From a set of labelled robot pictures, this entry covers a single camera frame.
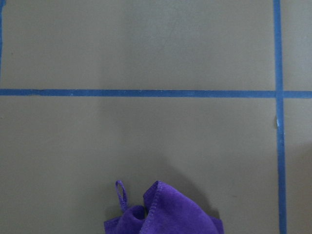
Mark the purple microfiber cloth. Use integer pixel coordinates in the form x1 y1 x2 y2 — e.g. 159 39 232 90
104 180 224 234

